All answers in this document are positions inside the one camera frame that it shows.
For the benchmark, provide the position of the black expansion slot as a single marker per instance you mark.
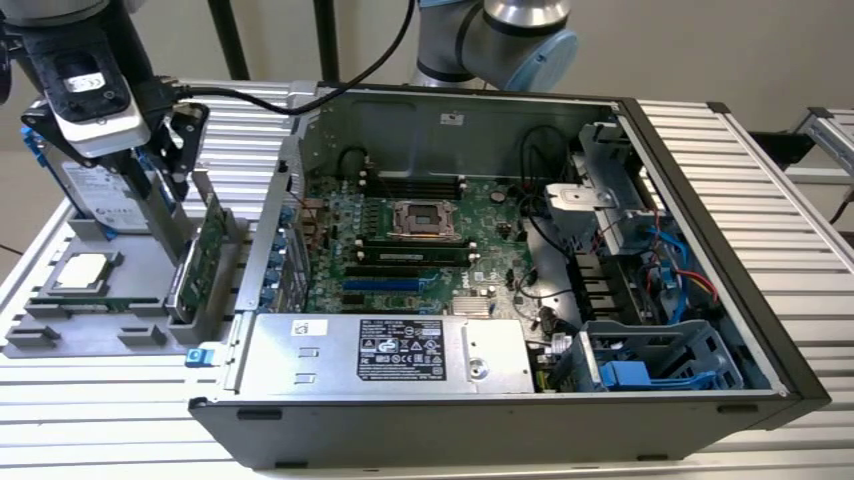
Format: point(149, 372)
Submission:
point(387, 271)

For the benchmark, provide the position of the green RAM stick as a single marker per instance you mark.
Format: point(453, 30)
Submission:
point(400, 257)

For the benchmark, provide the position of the blue expansion slot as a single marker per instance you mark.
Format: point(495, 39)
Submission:
point(383, 285)

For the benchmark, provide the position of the silver finned heatsink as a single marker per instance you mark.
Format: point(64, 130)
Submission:
point(473, 306)

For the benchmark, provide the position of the silver power supply unit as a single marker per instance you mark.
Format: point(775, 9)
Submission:
point(333, 370)

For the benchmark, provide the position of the black stand pole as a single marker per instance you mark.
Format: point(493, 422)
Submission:
point(229, 40)
point(327, 30)

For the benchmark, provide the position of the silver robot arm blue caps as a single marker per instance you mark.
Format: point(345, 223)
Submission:
point(480, 45)

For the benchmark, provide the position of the black RAM slot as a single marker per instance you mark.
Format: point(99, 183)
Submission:
point(413, 242)

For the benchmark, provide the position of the open black PC case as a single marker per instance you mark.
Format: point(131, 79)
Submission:
point(433, 435)

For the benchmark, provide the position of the aluminium side table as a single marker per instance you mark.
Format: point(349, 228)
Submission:
point(827, 130)

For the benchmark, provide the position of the CPU socket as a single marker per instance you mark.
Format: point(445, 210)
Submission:
point(423, 217)

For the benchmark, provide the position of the grey metal drive bracket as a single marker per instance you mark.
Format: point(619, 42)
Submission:
point(574, 197)

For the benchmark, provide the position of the round coin battery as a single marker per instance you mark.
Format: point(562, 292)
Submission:
point(496, 195)

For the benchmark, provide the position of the blue case latch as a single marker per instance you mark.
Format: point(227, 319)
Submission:
point(195, 357)

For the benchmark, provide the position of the silver CPU chip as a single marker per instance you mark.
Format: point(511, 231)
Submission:
point(81, 270)

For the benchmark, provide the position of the blue disk carrier clip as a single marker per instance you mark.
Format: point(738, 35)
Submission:
point(623, 375)

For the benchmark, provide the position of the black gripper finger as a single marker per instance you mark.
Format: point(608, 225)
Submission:
point(49, 132)
point(187, 135)

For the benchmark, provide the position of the green graphics card black cooler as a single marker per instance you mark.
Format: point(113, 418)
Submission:
point(207, 260)

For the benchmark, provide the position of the grey parts rack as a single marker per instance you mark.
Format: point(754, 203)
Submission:
point(133, 270)

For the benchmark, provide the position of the grey disk bay cage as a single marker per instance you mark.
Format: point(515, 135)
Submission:
point(640, 332)

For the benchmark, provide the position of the hard disk in blue carrier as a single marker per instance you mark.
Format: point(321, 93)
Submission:
point(100, 200)

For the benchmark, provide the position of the green motherboard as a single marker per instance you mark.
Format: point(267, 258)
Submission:
point(496, 245)

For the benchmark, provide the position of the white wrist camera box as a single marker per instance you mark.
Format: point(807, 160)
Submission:
point(100, 135)

